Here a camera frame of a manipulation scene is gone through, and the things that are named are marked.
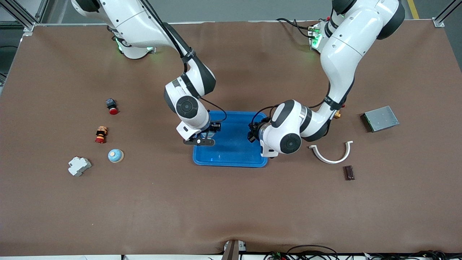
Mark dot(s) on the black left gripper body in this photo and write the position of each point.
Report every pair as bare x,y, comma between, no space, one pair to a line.
253,132

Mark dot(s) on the long brown electrolytic capacitor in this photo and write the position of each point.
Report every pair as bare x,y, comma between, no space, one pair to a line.
349,173

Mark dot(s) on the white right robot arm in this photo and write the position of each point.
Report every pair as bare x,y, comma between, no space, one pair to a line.
187,106

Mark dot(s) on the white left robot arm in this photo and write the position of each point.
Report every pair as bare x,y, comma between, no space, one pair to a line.
288,142

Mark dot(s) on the blue plastic tray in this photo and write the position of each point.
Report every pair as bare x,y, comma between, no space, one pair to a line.
231,153

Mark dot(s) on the brown table mat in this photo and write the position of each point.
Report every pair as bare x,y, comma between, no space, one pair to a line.
231,209

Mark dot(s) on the red emergency stop button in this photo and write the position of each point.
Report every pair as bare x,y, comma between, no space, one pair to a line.
113,111

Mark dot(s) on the white circuit breaker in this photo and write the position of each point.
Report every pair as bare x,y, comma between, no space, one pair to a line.
79,166

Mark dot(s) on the silver metal power module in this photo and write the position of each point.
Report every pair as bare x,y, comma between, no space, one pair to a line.
380,119

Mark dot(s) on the red yellow black pushbutton switch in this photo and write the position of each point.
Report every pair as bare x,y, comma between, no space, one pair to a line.
101,135

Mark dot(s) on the grey metal bracket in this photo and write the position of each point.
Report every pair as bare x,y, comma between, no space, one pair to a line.
231,250

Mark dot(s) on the aluminium frame strut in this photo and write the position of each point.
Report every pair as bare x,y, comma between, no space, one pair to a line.
439,21
21,16

